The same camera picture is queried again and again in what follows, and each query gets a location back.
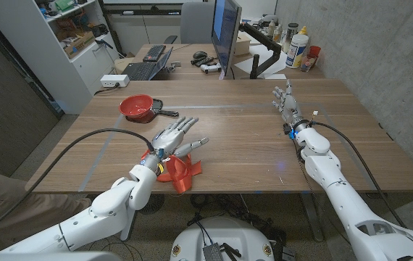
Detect person's brown trouser leg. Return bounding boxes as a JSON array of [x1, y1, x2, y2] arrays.
[[0, 170, 93, 253]]

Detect small black pan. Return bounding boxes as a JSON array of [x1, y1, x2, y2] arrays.
[[125, 98, 180, 125]]

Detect clear drinking glass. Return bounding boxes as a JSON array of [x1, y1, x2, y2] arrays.
[[299, 53, 318, 73]]

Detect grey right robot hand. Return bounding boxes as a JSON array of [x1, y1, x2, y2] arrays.
[[271, 79, 311, 133]]

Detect white power strip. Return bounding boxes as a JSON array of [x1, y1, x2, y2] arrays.
[[99, 74, 130, 88]]

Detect black computer monitor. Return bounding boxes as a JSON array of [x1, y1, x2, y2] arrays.
[[210, 0, 243, 77]]

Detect cardboard box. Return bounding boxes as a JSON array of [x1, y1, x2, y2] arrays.
[[63, 30, 96, 59]]

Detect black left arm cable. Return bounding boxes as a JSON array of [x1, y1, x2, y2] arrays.
[[0, 128, 156, 240]]

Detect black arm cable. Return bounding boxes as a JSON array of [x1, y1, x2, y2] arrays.
[[311, 121, 406, 228], [0, 128, 156, 240]]

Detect grey heatsink module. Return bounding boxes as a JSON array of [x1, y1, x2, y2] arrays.
[[201, 243, 225, 261]]

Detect white paper sheets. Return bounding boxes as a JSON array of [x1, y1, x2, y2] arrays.
[[233, 43, 289, 79]]

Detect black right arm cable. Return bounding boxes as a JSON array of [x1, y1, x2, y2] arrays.
[[311, 121, 406, 228]]

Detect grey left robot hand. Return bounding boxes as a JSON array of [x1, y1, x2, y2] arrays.
[[141, 115, 210, 171]]

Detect black round fan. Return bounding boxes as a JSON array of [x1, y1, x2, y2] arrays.
[[139, 194, 166, 215]]

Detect white wipes canister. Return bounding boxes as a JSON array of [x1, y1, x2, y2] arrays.
[[285, 33, 309, 70]]

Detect white game controller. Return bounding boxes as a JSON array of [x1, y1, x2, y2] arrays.
[[200, 62, 222, 75]]

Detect clear jar with dark lid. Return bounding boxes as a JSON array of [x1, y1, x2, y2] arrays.
[[281, 22, 300, 54]]

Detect grey table leg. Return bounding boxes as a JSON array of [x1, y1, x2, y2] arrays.
[[299, 191, 325, 243], [120, 208, 138, 242]]

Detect small wooden box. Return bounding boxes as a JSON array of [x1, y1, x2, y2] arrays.
[[234, 31, 253, 57]]

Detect orange ribbon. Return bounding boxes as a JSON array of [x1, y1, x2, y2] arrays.
[[141, 149, 203, 194]]

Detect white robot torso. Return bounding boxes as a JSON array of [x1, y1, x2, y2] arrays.
[[170, 216, 275, 261]]

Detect red cup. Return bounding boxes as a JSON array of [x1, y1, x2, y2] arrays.
[[308, 45, 322, 61]]

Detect black keyboard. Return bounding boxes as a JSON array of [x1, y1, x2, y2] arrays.
[[142, 44, 167, 63], [122, 46, 174, 81]]

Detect grey office chair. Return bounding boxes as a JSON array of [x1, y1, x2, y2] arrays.
[[163, 1, 217, 45]]

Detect white shelf cabinet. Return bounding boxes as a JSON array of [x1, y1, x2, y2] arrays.
[[0, 0, 120, 115]]

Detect black remote control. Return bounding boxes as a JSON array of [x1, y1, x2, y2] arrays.
[[191, 56, 217, 67]]

